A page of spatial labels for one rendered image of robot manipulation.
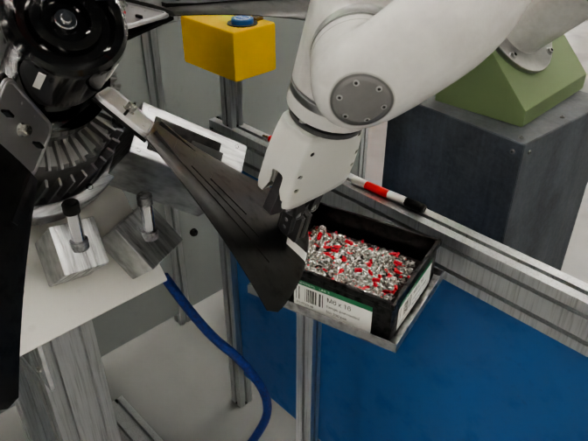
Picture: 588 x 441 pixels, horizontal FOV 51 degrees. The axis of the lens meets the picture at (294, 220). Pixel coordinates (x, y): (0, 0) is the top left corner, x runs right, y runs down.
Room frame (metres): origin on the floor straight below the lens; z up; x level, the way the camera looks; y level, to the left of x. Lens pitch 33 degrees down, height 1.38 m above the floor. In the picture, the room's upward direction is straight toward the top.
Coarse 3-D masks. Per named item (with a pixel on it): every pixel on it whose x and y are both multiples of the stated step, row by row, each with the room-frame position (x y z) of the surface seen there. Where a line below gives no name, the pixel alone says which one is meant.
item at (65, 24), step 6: (60, 12) 0.58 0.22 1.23; (66, 12) 0.59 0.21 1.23; (72, 12) 0.59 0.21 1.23; (54, 18) 0.58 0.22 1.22; (60, 18) 0.58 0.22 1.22; (66, 18) 0.58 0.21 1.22; (72, 18) 0.58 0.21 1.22; (60, 24) 0.58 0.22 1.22; (66, 24) 0.58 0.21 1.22; (72, 24) 0.58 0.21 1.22
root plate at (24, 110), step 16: (0, 96) 0.52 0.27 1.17; (16, 96) 0.55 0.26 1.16; (0, 112) 0.52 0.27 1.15; (16, 112) 0.54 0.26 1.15; (32, 112) 0.56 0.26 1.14; (0, 128) 0.52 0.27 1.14; (16, 128) 0.54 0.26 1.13; (32, 128) 0.56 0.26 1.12; (48, 128) 0.58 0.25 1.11; (16, 144) 0.53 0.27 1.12; (32, 144) 0.55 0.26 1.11; (32, 160) 0.55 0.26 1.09
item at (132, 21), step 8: (128, 8) 0.71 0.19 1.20; (136, 8) 0.71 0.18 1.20; (144, 8) 0.71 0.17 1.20; (152, 8) 0.70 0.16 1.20; (128, 16) 0.68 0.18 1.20; (144, 16) 0.68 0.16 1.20; (152, 16) 0.68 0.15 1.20; (160, 16) 0.68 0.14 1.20; (168, 16) 0.68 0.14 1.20; (128, 24) 0.65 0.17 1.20; (136, 24) 0.65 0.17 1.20
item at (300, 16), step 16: (128, 0) 0.73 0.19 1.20; (144, 0) 0.72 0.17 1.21; (160, 0) 0.72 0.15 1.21; (176, 0) 0.72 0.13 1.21; (192, 0) 0.72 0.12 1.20; (208, 0) 0.73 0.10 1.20; (224, 0) 0.74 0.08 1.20; (240, 0) 0.75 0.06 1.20; (256, 0) 0.77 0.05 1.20; (272, 0) 0.78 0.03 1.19; (288, 0) 0.79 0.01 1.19; (304, 0) 0.81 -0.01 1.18; (176, 16) 0.68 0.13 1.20; (272, 16) 0.74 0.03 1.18; (288, 16) 0.75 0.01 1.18; (304, 16) 0.77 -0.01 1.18
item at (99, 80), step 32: (0, 0) 0.56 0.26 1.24; (32, 0) 0.58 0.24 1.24; (64, 0) 0.60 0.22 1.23; (96, 0) 0.62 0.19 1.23; (0, 32) 0.55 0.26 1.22; (32, 32) 0.56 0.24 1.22; (64, 32) 0.58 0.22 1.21; (96, 32) 0.59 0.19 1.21; (0, 64) 0.56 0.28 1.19; (32, 64) 0.53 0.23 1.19; (64, 64) 0.55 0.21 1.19; (96, 64) 0.56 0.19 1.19; (32, 96) 0.57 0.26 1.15; (64, 96) 0.57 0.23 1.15; (64, 128) 0.60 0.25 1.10
